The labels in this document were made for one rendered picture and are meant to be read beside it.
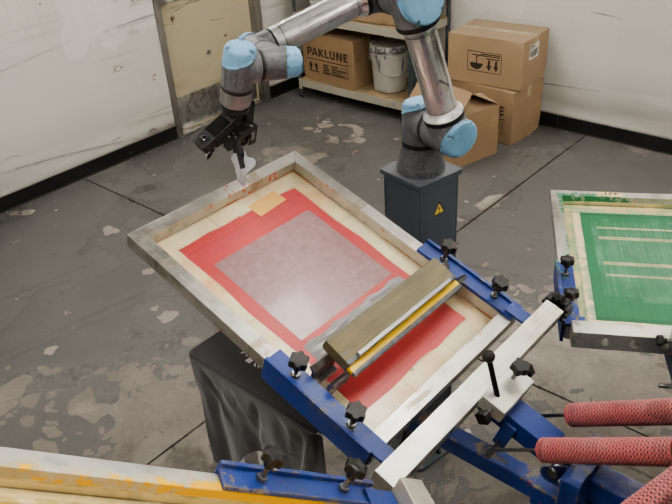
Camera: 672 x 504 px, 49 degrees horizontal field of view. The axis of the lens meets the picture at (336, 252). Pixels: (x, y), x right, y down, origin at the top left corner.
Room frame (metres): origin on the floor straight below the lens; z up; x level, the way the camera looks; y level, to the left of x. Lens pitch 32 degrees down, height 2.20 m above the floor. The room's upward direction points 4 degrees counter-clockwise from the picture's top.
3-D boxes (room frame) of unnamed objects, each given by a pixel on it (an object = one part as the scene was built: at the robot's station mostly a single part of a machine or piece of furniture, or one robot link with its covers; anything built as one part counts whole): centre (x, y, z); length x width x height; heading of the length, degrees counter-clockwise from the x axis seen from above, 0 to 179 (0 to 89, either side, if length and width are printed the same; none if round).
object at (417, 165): (2.07, -0.28, 1.25); 0.15 x 0.15 x 0.10
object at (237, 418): (1.39, 0.23, 0.74); 0.46 x 0.04 x 0.42; 47
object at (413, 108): (2.06, -0.29, 1.37); 0.13 x 0.12 x 0.14; 28
